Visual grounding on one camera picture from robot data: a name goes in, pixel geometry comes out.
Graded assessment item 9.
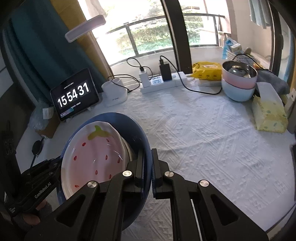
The dark blue bowl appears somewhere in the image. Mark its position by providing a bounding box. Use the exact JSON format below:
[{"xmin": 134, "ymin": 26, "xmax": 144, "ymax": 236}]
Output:
[{"xmin": 57, "ymin": 113, "xmax": 153, "ymax": 229}]

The pink strawberry bowl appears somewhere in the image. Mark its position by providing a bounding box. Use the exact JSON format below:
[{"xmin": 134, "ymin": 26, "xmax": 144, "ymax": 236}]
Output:
[{"xmin": 61, "ymin": 121, "xmax": 131, "ymax": 199}]

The person's left hand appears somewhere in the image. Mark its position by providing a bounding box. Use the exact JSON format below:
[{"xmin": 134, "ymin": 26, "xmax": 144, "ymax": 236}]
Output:
[{"xmin": 22, "ymin": 199, "xmax": 53, "ymax": 226}]

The small cardboard box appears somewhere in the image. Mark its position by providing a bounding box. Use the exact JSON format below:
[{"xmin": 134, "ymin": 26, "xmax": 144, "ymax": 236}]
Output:
[{"xmin": 28, "ymin": 99, "xmax": 60, "ymax": 138}]

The white textured tablecloth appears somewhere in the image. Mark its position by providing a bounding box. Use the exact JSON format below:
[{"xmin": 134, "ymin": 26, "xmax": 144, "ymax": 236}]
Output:
[{"xmin": 16, "ymin": 87, "xmax": 295, "ymax": 238}]

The tablet showing clock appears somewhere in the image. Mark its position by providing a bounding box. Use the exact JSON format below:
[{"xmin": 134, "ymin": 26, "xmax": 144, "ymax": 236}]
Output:
[{"xmin": 50, "ymin": 68, "xmax": 99, "ymax": 121}]

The yellow tissue pack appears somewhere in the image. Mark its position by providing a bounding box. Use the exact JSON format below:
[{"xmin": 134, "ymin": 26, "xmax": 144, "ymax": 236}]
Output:
[{"xmin": 252, "ymin": 82, "xmax": 288, "ymax": 133}]

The white lamp base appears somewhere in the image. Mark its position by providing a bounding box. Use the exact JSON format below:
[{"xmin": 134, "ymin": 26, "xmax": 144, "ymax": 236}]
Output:
[{"xmin": 101, "ymin": 78, "xmax": 128, "ymax": 107}]

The light blue bowl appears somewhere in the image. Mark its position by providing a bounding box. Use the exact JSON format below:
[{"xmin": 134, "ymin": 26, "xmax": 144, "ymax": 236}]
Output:
[{"xmin": 221, "ymin": 78, "xmax": 255, "ymax": 102}]

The teal curtain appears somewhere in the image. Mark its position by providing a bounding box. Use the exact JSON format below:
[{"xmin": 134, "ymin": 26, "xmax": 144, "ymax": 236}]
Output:
[{"xmin": 1, "ymin": 1, "xmax": 106, "ymax": 105}]

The white power strip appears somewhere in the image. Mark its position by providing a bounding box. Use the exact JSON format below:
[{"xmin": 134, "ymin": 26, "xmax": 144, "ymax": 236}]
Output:
[{"xmin": 140, "ymin": 72, "xmax": 187, "ymax": 94}]

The pink steel-lined bowl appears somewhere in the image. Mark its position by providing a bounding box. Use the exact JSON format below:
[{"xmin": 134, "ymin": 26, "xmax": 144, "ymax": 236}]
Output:
[{"xmin": 222, "ymin": 61, "xmax": 258, "ymax": 89}]

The yellow wet wipes pack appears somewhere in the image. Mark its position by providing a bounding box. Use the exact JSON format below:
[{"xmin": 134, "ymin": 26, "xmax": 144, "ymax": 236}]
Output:
[{"xmin": 191, "ymin": 61, "xmax": 222, "ymax": 81}]

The grey folded towel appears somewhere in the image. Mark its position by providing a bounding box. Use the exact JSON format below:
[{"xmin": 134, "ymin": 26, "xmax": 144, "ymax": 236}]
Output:
[{"xmin": 257, "ymin": 70, "xmax": 290, "ymax": 95}]

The white storage basket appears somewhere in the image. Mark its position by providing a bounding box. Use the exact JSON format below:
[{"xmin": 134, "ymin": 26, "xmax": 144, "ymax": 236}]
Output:
[{"xmin": 226, "ymin": 50, "xmax": 255, "ymax": 66}]

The balcony railing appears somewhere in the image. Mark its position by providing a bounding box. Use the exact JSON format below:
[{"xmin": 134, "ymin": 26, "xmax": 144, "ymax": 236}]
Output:
[{"xmin": 107, "ymin": 13, "xmax": 225, "ymax": 57}]

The white charger with cable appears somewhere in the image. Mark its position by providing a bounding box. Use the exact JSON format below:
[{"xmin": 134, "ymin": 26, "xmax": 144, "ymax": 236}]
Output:
[{"xmin": 107, "ymin": 57, "xmax": 153, "ymax": 93}]

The black charger with cable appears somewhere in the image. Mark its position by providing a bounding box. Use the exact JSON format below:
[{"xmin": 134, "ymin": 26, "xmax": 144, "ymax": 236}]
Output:
[{"xmin": 159, "ymin": 55, "xmax": 222, "ymax": 95}]

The dark window frame post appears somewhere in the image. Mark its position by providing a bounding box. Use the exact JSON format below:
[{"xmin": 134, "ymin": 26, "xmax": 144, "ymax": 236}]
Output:
[{"xmin": 161, "ymin": 0, "xmax": 192, "ymax": 74}]

